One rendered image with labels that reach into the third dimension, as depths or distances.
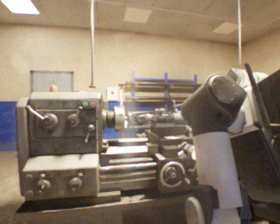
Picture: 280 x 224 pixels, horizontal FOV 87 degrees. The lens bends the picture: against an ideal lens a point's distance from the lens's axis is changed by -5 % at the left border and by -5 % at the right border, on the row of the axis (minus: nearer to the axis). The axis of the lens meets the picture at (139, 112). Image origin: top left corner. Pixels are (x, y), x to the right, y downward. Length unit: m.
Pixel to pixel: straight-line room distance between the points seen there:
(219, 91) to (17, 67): 5.06
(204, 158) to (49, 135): 1.17
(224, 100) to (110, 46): 4.58
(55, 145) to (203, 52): 5.22
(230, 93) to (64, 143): 1.20
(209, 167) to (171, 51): 4.95
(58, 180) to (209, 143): 1.12
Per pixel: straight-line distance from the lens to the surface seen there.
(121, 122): 1.45
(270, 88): 0.49
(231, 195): 0.41
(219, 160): 0.40
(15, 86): 5.16
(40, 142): 1.42
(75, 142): 1.35
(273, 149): 0.47
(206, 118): 0.42
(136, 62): 4.81
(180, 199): 1.53
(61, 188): 1.35
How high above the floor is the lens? 1.23
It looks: 3 degrees down
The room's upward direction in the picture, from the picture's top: straight up
